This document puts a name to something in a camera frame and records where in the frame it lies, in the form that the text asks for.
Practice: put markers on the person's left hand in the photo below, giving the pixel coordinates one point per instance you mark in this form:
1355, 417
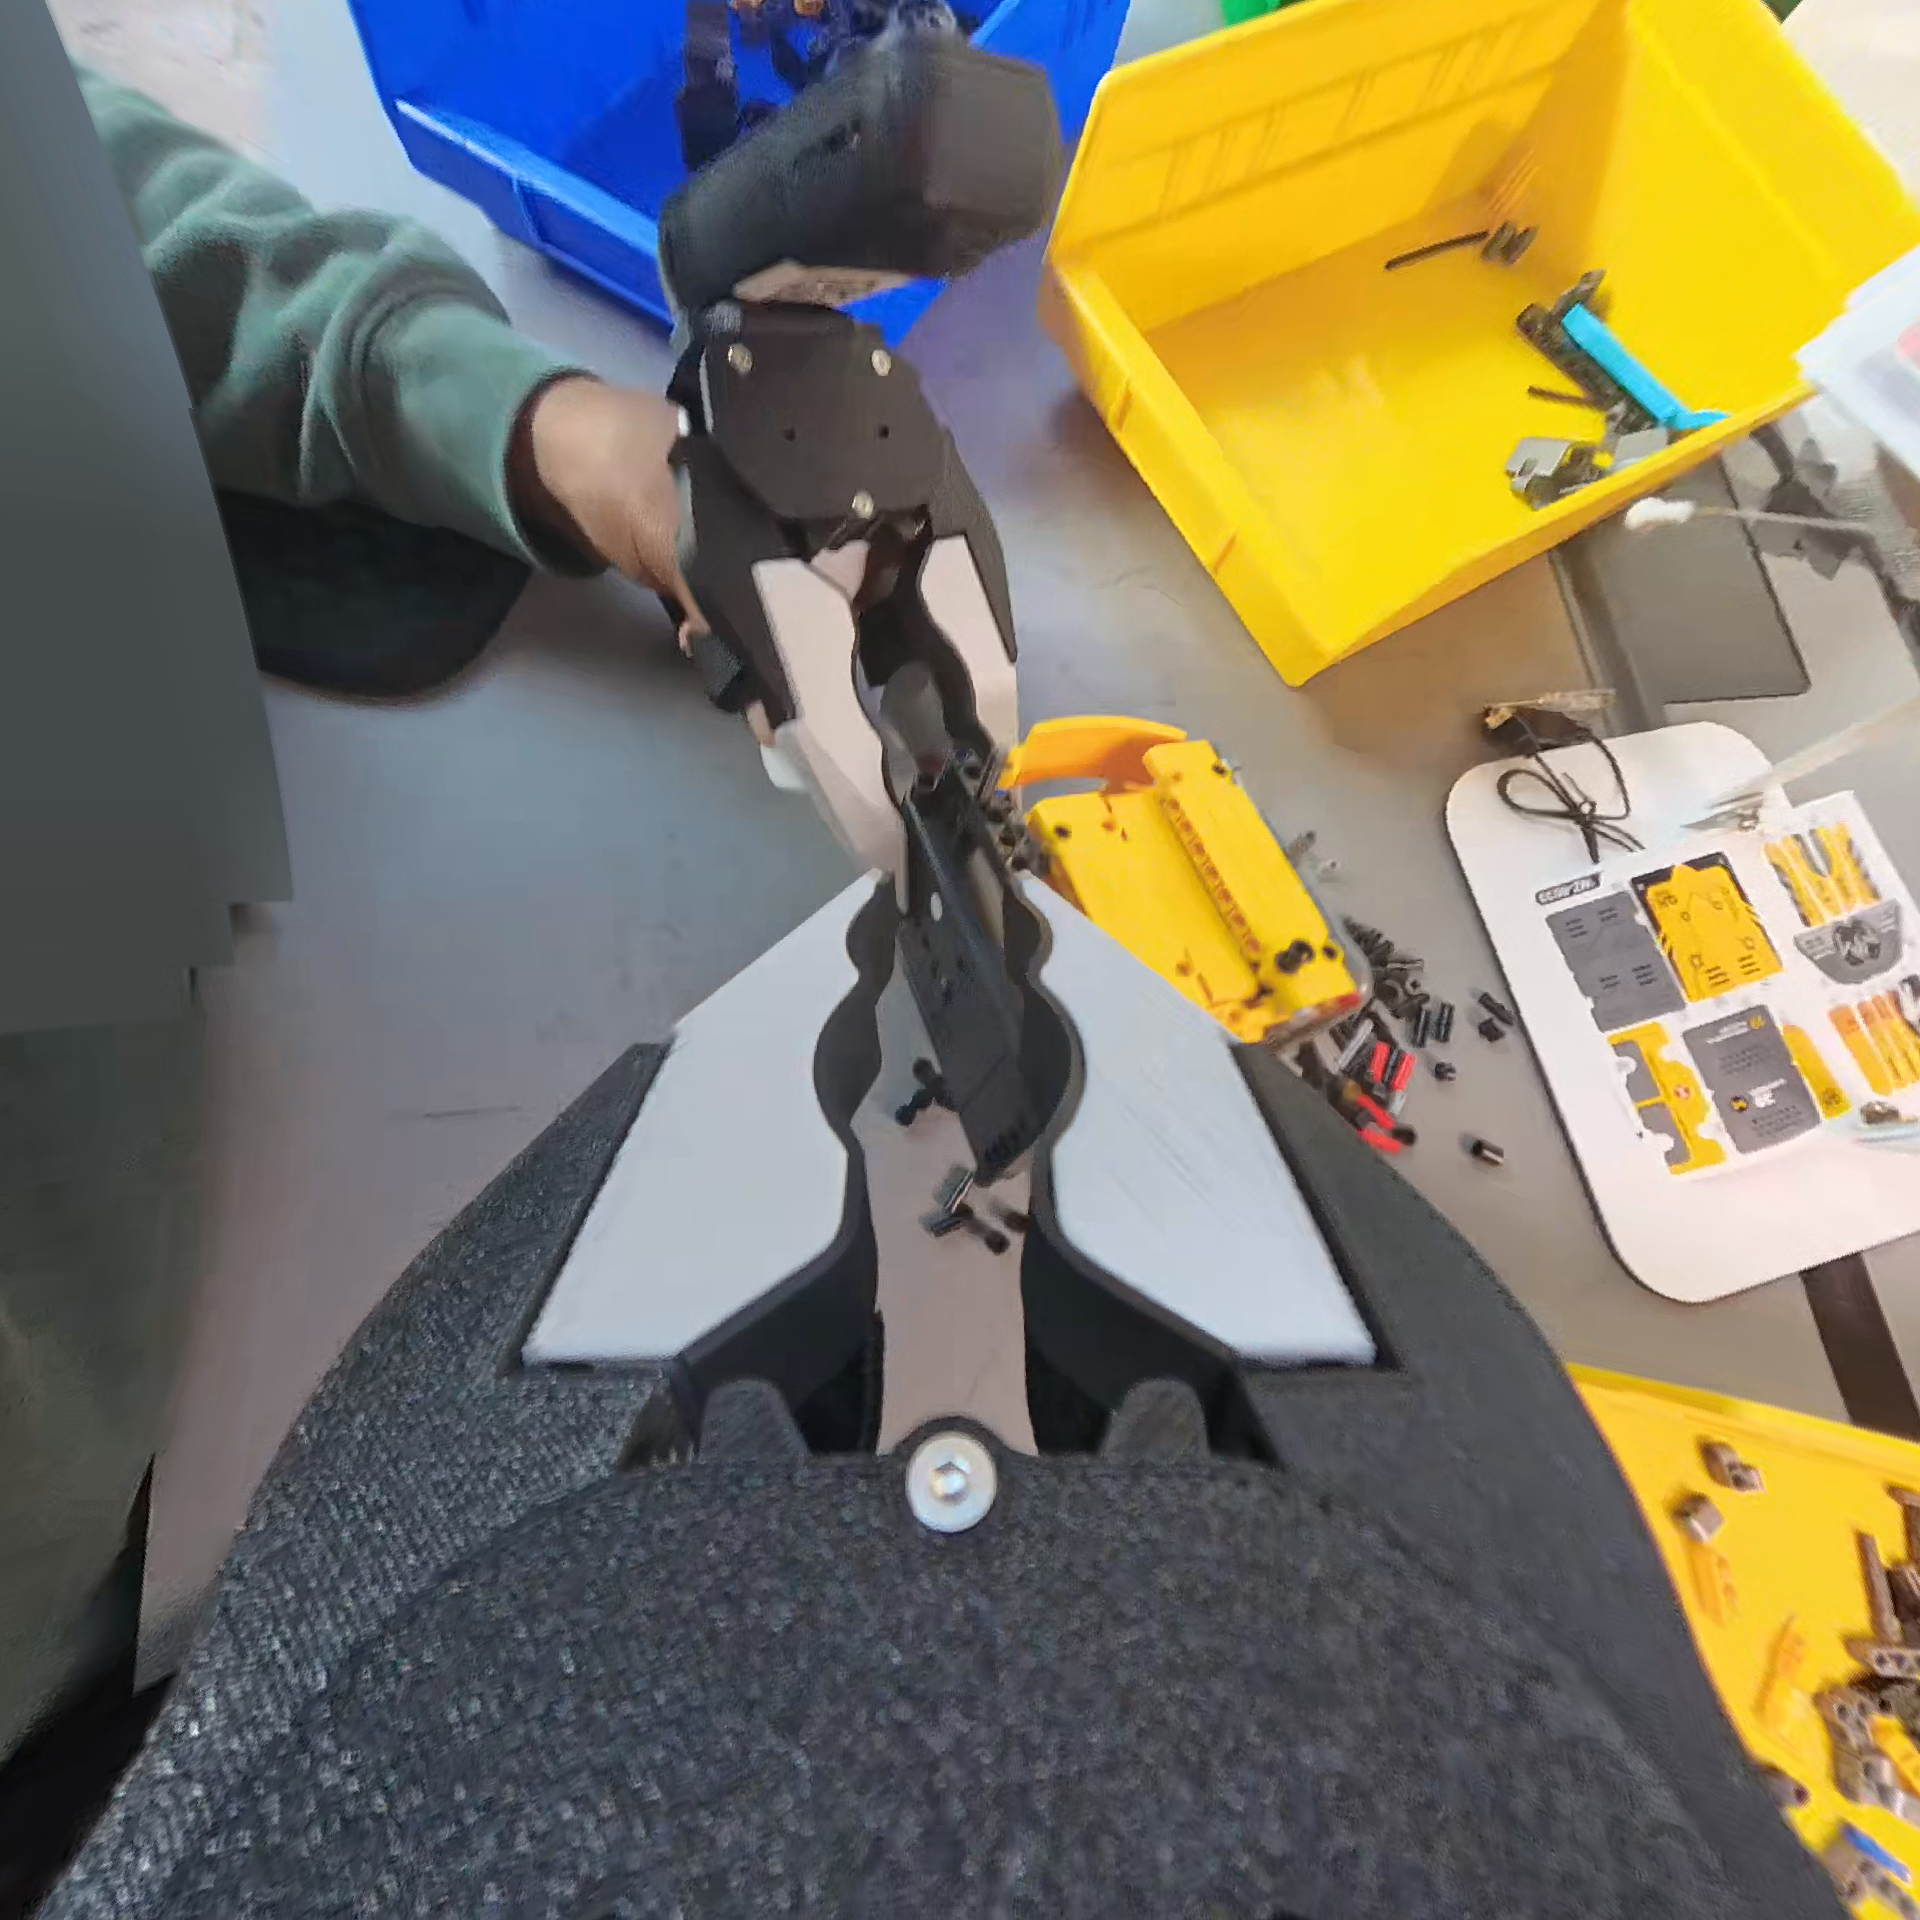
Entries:
600, 481

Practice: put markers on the blue lego beam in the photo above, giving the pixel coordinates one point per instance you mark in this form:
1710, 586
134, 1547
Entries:
1635, 374

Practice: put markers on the grey lego piece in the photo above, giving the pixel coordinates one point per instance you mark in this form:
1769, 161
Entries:
1559, 464

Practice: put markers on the blue plastic bin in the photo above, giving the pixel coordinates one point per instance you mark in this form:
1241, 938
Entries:
494, 118

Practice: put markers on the person's left forearm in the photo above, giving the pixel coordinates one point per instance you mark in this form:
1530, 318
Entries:
330, 346

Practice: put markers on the yellow black lego robot body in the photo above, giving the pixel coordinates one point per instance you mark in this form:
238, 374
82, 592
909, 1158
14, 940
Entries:
1184, 885

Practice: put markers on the black lego axle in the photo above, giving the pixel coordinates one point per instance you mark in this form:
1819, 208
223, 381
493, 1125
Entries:
1440, 246

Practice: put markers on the heap of mixed lego parts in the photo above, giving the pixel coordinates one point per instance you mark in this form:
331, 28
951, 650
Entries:
1874, 1694

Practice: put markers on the pile of black red pins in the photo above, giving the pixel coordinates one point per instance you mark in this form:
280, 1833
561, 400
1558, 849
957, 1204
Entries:
1387, 1073

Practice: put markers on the instruction sheet on white stand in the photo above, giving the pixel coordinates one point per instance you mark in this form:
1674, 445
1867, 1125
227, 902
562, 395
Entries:
1517, 1049

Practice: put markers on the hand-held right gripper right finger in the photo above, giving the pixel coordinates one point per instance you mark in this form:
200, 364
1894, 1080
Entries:
1184, 1201

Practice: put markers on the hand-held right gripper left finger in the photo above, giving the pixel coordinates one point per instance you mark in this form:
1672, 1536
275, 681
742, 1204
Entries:
705, 1201

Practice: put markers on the yellow plastic bin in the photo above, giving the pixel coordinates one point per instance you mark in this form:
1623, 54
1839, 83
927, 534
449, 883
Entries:
1349, 374
1635, 1499

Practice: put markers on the white-tipped page holder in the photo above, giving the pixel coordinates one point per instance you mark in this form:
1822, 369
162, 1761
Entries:
1651, 514

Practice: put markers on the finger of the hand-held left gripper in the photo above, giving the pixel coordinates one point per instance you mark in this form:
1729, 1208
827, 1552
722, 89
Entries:
810, 675
975, 628

